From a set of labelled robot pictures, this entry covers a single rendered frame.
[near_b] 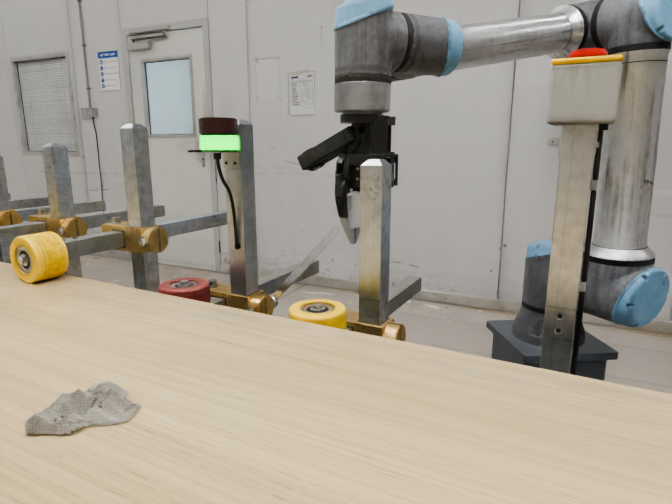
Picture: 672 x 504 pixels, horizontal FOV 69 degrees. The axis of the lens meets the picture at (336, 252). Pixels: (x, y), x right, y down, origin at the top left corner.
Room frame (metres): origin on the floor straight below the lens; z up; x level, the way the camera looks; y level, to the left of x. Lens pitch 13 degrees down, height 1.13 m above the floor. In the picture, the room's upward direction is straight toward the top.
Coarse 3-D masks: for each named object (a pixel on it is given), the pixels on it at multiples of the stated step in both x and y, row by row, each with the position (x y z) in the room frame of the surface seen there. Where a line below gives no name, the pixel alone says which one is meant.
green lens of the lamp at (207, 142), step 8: (200, 136) 0.77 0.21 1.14; (208, 136) 0.76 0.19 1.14; (216, 136) 0.76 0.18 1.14; (224, 136) 0.76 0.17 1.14; (232, 136) 0.77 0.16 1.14; (200, 144) 0.77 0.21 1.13; (208, 144) 0.76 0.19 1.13; (216, 144) 0.76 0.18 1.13; (224, 144) 0.76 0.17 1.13; (232, 144) 0.77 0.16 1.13
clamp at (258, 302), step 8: (216, 288) 0.85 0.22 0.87; (224, 288) 0.85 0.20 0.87; (216, 296) 0.83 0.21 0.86; (224, 296) 0.82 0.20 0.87; (232, 296) 0.81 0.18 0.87; (240, 296) 0.80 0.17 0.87; (248, 296) 0.80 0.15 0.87; (256, 296) 0.81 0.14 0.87; (264, 296) 0.81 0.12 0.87; (232, 304) 0.81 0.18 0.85; (240, 304) 0.80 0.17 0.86; (248, 304) 0.80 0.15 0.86; (256, 304) 0.79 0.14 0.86; (264, 304) 0.81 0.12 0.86; (272, 304) 0.83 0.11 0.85; (264, 312) 0.80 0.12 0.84; (272, 312) 0.83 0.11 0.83
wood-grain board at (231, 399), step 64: (0, 320) 0.61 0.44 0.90; (64, 320) 0.61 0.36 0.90; (128, 320) 0.61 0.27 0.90; (192, 320) 0.61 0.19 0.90; (256, 320) 0.61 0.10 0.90; (0, 384) 0.43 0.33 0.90; (64, 384) 0.43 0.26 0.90; (128, 384) 0.43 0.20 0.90; (192, 384) 0.43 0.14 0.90; (256, 384) 0.43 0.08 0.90; (320, 384) 0.43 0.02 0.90; (384, 384) 0.43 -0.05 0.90; (448, 384) 0.43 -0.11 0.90; (512, 384) 0.43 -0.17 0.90; (576, 384) 0.43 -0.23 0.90; (0, 448) 0.33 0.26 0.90; (64, 448) 0.33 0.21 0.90; (128, 448) 0.33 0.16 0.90; (192, 448) 0.33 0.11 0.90; (256, 448) 0.33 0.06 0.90; (320, 448) 0.33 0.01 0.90; (384, 448) 0.33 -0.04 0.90; (448, 448) 0.33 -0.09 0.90; (512, 448) 0.33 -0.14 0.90; (576, 448) 0.33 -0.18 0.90; (640, 448) 0.33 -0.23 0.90
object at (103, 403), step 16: (96, 384) 0.40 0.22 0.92; (112, 384) 0.41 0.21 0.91; (64, 400) 0.37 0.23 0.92; (80, 400) 0.38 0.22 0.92; (96, 400) 0.38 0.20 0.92; (112, 400) 0.38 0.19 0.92; (128, 400) 0.40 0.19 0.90; (32, 416) 0.35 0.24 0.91; (48, 416) 0.36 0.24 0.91; (64, 416) 0.37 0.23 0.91; (80, 416) 0.36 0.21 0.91; (96, 416) 0.36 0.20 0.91; (112, 416) 0.37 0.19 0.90; (128, 416) 0.37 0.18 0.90; (32, 432) 0.35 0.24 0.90; (48, 432) 0.35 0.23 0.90; (64, 432) 0.35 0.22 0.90
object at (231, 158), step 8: (208, 152) 0.77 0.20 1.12; (216, 152) 0.76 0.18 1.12; (224, 152) 0.77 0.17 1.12; (232, 152) 0.79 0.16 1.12; (216, 160) 0.78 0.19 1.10; (224, 160) 0.82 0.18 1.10; (232, 160) 0.81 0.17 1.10; (224, 168) 0.82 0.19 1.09; (232, 168) 0.81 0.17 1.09; (240, 168) 0.81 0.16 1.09; (224, 184) 0.79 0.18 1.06; (232, 200) 0.80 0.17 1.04; (232, 208) 0.80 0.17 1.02
